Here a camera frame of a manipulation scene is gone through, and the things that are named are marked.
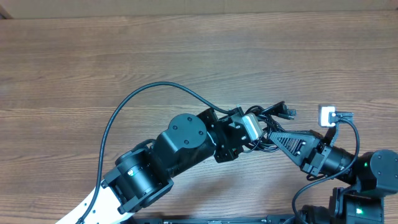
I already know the black cable bundle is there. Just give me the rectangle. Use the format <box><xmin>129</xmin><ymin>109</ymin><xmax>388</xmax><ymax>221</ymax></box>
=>
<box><xmin>242</xmin><ymin>101</ymin><xmax>297</xmax><ymax>154</ymax></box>

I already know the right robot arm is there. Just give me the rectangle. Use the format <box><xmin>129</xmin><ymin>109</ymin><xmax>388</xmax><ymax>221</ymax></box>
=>
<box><xmin>270</xmin><ymin>128</ymin><xmax>397</xmax><ymax>223</ymax></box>

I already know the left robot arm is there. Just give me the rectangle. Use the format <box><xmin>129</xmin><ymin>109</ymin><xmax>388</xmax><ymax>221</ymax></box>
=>
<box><xmin>59</xmin><ymin>109</ymin><xmax>262</xmax><ymax>223</ymax></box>

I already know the left camera cable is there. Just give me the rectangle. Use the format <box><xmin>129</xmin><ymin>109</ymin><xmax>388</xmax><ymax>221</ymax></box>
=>
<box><xmin>76</xmin><ymin>81</ymin><xmax>233</xmax><ymax>224</ymax></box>

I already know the camera cable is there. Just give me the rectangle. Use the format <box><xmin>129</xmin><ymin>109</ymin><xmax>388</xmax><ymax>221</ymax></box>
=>
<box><xmin>76</xmin><ymin>81</ymin><xmax>233</xmax><ymax>224</ymax></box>
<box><xmin>291</xmin><ymin>112</ymin><xmax>361</xmax><ymax>223</ymax></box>

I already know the right camera cable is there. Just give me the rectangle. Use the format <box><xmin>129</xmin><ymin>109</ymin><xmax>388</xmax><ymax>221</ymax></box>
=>
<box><xmin>291</xmin><ymin>112</ymin><xmax>361</xmax><ymax>223</ymax></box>

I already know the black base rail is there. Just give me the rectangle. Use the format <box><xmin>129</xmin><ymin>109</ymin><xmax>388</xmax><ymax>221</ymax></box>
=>
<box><xmin>128</xmin><ymin>214</ymin><xmax>296</xmax><ymax>224</ymax></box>

